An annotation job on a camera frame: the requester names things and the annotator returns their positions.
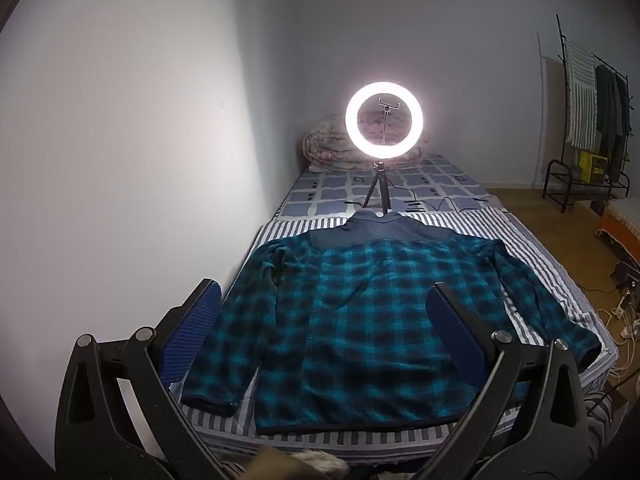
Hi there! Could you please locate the striped hanging towel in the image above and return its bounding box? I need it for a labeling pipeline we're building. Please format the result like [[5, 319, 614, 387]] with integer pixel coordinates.
[[565, 40, 598, 151]]

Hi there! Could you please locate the black cable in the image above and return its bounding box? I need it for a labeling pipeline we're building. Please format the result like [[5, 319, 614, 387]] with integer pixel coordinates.
[[345, 187, 501, 213]]

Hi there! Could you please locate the yellow box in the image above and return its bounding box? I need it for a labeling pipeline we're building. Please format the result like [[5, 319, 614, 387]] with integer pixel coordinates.
[[580, 150, 608, 181]]

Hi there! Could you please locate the black clothes rack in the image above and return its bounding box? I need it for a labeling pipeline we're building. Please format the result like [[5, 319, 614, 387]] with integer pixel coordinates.
[[542, 14, 633, 215]]

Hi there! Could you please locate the folded floral quilt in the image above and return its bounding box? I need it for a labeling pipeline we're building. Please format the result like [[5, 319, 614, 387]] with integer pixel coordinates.
[[300, 114, 431, 173]]

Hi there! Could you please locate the black device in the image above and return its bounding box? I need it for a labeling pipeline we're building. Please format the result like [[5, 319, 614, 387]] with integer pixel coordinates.
[[614, 261, 640, 288]]

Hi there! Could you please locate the dark hanging garment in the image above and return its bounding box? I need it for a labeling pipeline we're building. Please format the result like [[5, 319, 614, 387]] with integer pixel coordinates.
[[595, 65, 620, 183], [615, 72, 632, 181]]

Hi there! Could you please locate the blue checked bedsheet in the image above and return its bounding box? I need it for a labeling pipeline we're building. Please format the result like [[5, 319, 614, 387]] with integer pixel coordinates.
[[272, 152, 506, 221]]

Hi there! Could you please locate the person's fur-trimmed coat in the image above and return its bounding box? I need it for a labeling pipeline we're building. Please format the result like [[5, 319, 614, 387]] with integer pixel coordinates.
[[220, 447, 351, 480]]

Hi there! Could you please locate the blue white striped blanket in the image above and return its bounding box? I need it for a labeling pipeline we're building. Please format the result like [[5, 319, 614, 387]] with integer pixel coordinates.
[[170, 207, 621, 466]]

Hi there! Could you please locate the teal plaid fleece jacket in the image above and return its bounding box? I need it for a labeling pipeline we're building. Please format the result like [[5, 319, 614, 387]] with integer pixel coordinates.
[[180, 210, 603, 436]]

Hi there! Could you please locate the phone holder clamp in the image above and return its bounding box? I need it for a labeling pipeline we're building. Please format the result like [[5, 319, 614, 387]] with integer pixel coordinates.
[[377, 95, 401, 147]]

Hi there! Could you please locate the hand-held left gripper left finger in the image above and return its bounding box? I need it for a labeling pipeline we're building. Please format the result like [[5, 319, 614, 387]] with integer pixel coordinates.
[[54, 278, 236, 480]]

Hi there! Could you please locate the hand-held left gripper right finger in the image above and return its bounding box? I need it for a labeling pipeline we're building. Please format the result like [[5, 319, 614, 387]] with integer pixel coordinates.
[[415, 282, 598, 480]]

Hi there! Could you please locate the ring light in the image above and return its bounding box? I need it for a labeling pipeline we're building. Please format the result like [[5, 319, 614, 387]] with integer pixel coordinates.
[[345, 81, 425, 159]]

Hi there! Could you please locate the white cables bundle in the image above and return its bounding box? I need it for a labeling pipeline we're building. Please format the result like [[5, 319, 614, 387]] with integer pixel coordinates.
[[595, 292, 640, 378]]

